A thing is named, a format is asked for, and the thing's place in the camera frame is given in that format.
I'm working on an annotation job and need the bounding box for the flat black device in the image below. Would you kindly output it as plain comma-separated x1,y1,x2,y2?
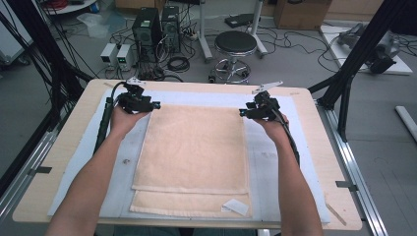
224,13,255,29

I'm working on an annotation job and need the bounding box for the white base board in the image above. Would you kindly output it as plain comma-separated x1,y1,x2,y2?
319,24,414,77

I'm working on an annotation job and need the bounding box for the coiled black cable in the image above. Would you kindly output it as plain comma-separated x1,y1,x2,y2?
166,56,191,74

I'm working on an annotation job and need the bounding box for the person's right hand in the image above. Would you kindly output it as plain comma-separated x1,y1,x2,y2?
255,113,289,143

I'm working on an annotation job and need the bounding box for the aluminium rail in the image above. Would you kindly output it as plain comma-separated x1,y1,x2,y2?
316,99,389,236
0,129,60,224

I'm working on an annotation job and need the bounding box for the peach towel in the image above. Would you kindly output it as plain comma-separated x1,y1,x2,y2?
129,103,254,219

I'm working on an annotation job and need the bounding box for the white stand leg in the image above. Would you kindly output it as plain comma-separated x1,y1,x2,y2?
247,0,269,59
197,0,214,63

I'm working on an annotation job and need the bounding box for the clear plastic bag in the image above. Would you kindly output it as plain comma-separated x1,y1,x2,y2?
77,11,127,38

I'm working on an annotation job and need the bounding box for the large black computer tower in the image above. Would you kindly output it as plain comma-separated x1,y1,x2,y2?
131,7,163,63

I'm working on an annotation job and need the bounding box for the left hand-held gripper cable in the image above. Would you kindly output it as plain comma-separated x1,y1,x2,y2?
92,82,129,155

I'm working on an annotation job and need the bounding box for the white tube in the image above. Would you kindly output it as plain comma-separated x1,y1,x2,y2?
394,105,417,144

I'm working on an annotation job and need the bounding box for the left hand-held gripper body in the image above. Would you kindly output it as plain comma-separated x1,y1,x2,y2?
118,77,153,115

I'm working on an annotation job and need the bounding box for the black floor cable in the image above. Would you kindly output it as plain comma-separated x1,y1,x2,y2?
262,26,338,73

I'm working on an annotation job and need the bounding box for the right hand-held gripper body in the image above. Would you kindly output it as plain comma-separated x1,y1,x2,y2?
251,81,283,120

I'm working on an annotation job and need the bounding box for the white power supply box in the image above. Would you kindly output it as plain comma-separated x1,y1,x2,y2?
116,43,136,72
99,42,118,68

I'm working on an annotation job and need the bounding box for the black metal frame post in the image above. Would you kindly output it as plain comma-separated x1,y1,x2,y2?
308,0,411,144
6,0,94,132

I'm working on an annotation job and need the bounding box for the black round stool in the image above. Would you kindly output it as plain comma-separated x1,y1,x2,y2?
208,29,259,86

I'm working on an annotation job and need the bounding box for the thin wooden strip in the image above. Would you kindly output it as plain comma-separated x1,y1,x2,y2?
324,201,347,227

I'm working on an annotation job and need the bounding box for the grey machine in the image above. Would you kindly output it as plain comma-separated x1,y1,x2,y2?
337,23,401,75

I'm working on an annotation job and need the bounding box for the cardboard box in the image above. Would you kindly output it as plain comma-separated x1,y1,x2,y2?
273,0,332,31

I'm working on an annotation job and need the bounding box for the white round table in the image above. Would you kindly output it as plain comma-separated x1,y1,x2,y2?
42,0,99,16

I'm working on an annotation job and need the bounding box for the grey tape piece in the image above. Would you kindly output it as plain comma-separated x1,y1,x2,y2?
28,166,53,175
335,180,358,192

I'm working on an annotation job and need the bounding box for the white gridded mat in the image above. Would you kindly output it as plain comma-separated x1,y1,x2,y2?
47,88,331,225

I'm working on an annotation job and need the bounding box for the slim black computer tower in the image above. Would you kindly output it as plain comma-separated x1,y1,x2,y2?
160,5,182,54

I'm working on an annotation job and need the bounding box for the person's left hand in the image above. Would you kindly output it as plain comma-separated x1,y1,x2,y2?
109,105,150,136

